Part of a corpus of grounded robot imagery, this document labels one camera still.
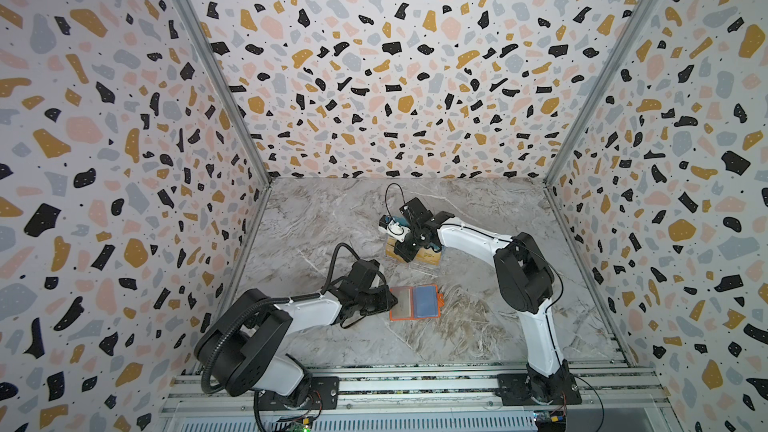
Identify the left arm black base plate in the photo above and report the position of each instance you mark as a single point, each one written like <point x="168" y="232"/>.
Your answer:
<point x="316" y="393"/>

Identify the left aluminium corner post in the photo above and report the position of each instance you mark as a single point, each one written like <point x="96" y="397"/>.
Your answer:
<point x="204" y="51"/>

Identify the gold card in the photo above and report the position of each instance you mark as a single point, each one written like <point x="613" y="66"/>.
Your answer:
<point x="390" y="249"/>
<point x="428" y="256"/>

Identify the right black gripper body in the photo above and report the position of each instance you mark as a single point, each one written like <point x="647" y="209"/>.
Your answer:
<point x="413" y="237"/>

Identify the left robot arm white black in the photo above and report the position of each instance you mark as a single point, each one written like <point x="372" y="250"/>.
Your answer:
<point x="239" y="353"/>

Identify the aluminium corner post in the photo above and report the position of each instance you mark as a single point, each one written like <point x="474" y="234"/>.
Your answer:
<point x="631" y="32"/>
<point x="204" y="51"/>

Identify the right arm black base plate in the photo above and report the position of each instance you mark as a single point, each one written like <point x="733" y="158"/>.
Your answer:
<point x="524" y="389"/>

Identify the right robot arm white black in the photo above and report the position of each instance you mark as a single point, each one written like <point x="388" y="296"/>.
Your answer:
<point x="525" y="281"/>

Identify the right aluminium corner post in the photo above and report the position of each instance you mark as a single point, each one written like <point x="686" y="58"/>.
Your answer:
<point x="631" y="32"/>

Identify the orange card holder wallet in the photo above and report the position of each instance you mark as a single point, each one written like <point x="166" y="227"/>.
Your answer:
<point x="416" y="303"/>

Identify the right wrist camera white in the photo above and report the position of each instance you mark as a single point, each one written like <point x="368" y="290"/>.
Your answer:
<point x="396" y="228"/>

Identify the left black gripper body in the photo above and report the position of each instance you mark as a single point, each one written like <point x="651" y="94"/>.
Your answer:
<point x="376" y="300"/>

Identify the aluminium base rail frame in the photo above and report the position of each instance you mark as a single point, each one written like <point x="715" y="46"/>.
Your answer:
<point x="604" y="397"/>

